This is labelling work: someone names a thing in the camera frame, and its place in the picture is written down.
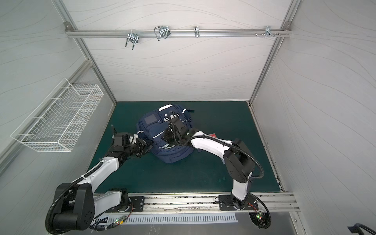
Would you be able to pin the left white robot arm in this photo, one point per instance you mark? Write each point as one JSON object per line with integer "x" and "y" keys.
{"x": 75, "y": 206}

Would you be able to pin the white wire basket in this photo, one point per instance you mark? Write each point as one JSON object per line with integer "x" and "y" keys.
{"x": 56, "y": 124}

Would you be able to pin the navy blue backpack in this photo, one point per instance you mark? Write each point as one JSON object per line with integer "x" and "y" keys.
{"x": 152, "y": 126}

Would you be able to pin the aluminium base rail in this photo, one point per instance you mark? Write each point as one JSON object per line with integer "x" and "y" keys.
{"x": 184, "y": 203}

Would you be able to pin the small metal hook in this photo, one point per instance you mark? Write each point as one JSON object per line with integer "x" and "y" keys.
{"x": 196, "y": 31}

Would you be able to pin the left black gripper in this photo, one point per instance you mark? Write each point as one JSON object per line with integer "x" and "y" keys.
{"x": 142, "y": 145}

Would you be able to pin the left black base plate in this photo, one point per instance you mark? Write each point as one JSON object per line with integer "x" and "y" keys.
{"x": 136, "y": 204}

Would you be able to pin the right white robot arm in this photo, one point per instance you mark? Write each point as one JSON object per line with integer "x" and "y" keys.
{"x": 240, "y": 163}

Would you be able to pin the aluminium cross bar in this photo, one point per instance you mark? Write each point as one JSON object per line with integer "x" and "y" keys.
{"x": 175, "y": 33}

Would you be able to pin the white slotted cable duct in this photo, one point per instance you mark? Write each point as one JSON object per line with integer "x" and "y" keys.
{"x": 194, "y": 218}

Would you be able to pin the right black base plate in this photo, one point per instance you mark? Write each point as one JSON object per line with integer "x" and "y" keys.
{"x": 231, "y": 203}

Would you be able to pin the metal double hook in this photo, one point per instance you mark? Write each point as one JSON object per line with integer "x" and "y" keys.
{"x": 162, "y": 32}

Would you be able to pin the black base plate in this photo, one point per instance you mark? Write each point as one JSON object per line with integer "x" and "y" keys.
{"x": 231, "y": 203}
{"x": 136, "y": 204}

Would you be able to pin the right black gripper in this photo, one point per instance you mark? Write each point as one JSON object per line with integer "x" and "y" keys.
{"x": 172, "y": 129}

